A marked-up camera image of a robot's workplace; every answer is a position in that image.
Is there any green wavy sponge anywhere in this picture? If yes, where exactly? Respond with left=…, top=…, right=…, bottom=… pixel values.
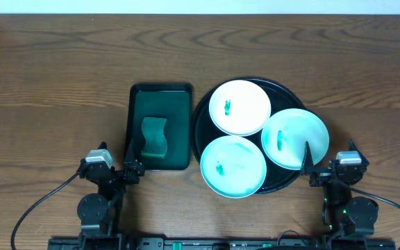
left=141, top=117, right=168, bottom=158

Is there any black rectangular tray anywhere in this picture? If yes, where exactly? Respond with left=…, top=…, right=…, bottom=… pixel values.
left=125, top=83, right=192, bottom=171

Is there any right black cable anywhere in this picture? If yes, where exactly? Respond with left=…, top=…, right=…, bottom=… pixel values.
left=345, top=183, right=400, bottom=250

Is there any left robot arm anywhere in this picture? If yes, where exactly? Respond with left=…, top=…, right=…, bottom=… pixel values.
left=77, top=140, right=145, bottom=238

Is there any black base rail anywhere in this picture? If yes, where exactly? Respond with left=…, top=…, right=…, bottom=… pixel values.
left=47, top=237, right=396, bottom=250

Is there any white plate bottom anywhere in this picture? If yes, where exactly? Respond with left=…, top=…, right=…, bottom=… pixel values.
left=200, top=135, right=267, bottom=199

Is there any left black cable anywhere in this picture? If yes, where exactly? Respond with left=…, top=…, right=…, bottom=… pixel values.
left=10, top=172, right=82, bottom=250

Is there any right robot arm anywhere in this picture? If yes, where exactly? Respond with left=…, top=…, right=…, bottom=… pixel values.
left=300, top=140, right=378, bottom=238

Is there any black cable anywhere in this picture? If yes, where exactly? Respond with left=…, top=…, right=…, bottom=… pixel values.
left=10, top=172, right=82, bottom=250
left=345, top=183, right=400, bottom=250

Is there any white plate top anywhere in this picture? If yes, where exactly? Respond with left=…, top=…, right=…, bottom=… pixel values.
left=208, top=80, right=272, bottom=136

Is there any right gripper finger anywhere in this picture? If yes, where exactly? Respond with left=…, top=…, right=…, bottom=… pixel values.
left=300, top=141, right=314, bottom=174
left=349, top=139, right=362, bottom=156

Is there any white plate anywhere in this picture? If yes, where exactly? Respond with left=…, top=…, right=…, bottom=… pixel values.
left=261, top=108, right=330, bottom=171
left=200, top=135, right=267, bottom=199
left=208, top=80, right=272, bottom=136

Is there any white plate right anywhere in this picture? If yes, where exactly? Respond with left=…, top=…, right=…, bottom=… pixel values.
left=261, top=108, right=330, bottom=171

